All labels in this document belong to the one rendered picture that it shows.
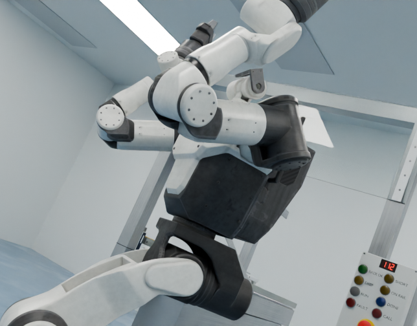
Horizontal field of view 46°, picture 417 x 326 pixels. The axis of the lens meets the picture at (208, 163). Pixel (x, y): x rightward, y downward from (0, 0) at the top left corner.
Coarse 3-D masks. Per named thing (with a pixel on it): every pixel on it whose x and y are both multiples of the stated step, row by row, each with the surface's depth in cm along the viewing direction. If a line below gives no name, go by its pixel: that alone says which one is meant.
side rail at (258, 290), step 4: (252, 284) 242; (256, 288) 248; (260, 288) 252; (256, 292) 249; (260, 292) 253; (264, 292) 257; (268, 292) 261; (268, 296) 263; (272, 296) 267; (276, 296) 272; (276, 300) 274; (280, 300) 278; (284, 300) 283; (288, 300) 289; (284, 304) 285; (288, 304) 290; (292, 304) 295; (296, 304) 301
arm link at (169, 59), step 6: (180, 48) 154; (162, 54) 150; (168, 54) 149; (174, 54) 148; (180, 54) 153; (186, 54) 152; (162, 60) 148; (168, 60) 147; (174, 60) 147; (180, 60) 151; (162, 66) 148; (168, 66) 148; (174, 66) 148
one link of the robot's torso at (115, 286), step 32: (128, 256) 124; (64, 288) 115; (96, 288) 109; (128, 288) 110; (160, 288) 111; (192, 288) 114; (0, 320) 111; (32, 320) 101; (64, 320) 106; (96, 320) 109
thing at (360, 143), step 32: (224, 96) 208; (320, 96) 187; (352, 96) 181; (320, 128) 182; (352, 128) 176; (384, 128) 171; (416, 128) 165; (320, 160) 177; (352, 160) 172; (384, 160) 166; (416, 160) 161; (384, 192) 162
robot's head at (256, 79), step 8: (240, 72) 129; (248, 72) 125; (256, 72) 125; (248, 80) 125; (256, 80) 125; (264, 80) 127; (248, 88) 125; (256, 88) 125; (264, 88) 126; (256, 96) 126
